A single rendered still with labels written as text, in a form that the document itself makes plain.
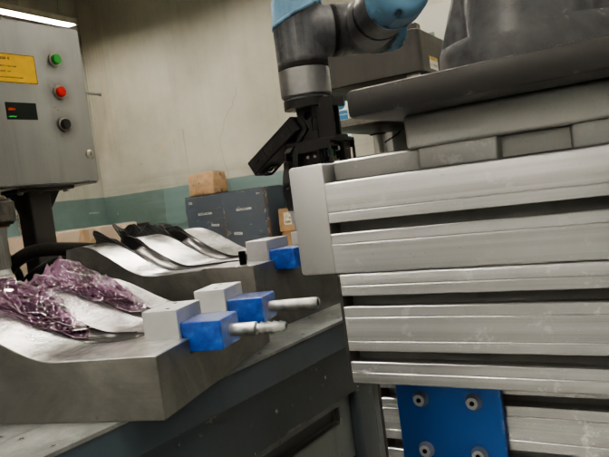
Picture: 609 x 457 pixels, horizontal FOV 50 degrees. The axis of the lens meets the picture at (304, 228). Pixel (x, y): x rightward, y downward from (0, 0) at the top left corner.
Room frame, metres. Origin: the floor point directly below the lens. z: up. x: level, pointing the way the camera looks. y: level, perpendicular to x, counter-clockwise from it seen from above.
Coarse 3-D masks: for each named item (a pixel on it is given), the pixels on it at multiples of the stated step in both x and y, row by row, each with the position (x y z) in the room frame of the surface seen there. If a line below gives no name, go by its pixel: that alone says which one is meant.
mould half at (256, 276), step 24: (144, 240) 1.08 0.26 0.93; (168, 240) 1.11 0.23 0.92; (216, 240) 1.17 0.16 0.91; (96, 264) 1.00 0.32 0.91; (120, 264) 0.97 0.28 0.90; (144, 264) 0.99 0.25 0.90; (192, 264) 1.03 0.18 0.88; (264, 264) 0.85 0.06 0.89; (144, 288) 0.94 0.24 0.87; (168, 288) 0.92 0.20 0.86; (192, 288) 0.89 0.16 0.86; (264, 288) 0.84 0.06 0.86; (288, 288) 0.89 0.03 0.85; (312, 288) 0.93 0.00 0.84; (336, 288) 0.99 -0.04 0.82; (288, 312) 0.88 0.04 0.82; (312, 312) 0.93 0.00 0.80
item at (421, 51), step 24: (408, 48) 4.66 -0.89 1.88; (432, 48) 4.89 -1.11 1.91; (336, 72) 4.94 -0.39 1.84; (360, 72) 4.85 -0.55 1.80; (384, 72) 4.76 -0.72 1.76; (408, 72) 4.67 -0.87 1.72; (432, 72) 4.83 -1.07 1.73; (336, 96) 5.36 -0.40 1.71; (360, 120) 4.90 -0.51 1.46; (384, 144) 6.01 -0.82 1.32
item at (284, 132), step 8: (288, 120) 0.97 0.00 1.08; (280, 128) 0.98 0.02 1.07; (288, 128) 0.97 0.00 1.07; (296, 128) 0.96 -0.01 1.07; (272, 136) 0.99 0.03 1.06; (280, 136) 0.98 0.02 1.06; (288, 136) 0.97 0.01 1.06; (272, 144) 0.99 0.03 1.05; (280, 144) 0.98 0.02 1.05; (264, 152) 1.00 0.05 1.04; (272, 152) 0.99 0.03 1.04; (280, 152) 0.99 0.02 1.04; (256, 160) 1.01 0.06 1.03; (264, 160) 1.00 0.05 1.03; (272, 160) 1.00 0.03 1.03; (280, 160) 1.02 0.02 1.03; (256, 168) 1.01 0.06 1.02; (264, 168) 1.01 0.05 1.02; (272, 168) 1.01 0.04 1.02
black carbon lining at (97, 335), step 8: (128, 312) 0.76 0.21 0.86; (136, 312) 0.76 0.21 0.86; (96, 328) 0.67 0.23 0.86; (88, 336) 0.66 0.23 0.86; (96, 336) 0.66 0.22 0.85; (104, 336) 0.66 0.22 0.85; (112, 336) 0.66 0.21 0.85; (120, 336) 0.66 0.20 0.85; (128, 336) 0.65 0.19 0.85; (136, 336) 0.65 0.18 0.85
